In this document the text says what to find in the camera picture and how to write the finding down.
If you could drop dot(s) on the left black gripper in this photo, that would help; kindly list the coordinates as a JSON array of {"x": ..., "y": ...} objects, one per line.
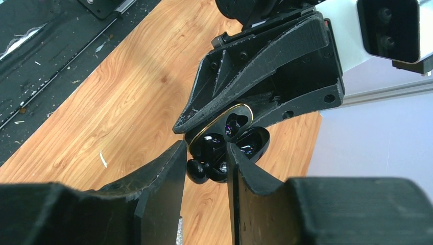
[{"x": 284, "y": 67}]

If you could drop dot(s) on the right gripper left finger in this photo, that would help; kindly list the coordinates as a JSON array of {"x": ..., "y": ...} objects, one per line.
[{"x": 142, "y": 207}]

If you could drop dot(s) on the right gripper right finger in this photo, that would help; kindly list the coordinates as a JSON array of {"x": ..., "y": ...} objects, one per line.
[{"x": 324, "y": 210}]

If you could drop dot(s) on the black earbud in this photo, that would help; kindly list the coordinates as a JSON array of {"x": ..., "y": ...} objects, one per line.
[{"x": 196, "y": 172}]

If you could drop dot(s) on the black earbud charging case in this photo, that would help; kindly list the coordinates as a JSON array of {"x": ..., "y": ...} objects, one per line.
[{"x": 207, "y": 142}]

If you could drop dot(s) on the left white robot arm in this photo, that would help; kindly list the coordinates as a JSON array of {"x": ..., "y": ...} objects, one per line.
[{"x": 251, "y": 13}]

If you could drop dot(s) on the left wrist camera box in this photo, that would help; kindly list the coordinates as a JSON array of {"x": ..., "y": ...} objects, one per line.
[{"x": 400, "y": 31}]

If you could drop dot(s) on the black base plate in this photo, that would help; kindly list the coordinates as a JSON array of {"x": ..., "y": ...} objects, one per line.
[{"x": 48, "y": 48}]

